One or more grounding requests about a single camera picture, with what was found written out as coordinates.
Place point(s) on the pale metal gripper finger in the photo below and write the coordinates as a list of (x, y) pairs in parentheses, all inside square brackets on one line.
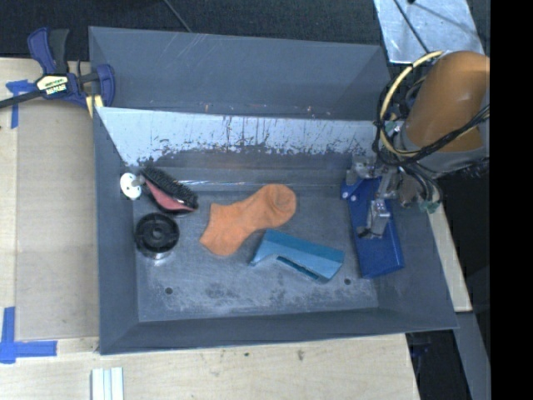
[(363, 168), (381, 220)]

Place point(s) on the dark blue flat box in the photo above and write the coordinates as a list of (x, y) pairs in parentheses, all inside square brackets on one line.
[(379, 254)]

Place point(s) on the orange sock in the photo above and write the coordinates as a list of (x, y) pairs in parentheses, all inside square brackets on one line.
[(245, 221)]

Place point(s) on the grey metal bin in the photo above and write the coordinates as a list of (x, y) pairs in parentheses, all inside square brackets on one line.
[(250, 302)]

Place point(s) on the black bristle brush red back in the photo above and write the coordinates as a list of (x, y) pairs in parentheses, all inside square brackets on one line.
[(172, 190)]

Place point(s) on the black round spool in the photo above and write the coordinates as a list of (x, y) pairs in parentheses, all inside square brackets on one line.
[(157, 232)]

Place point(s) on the small white round knob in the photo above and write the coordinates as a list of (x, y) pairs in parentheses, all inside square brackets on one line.
[(128, 186)]

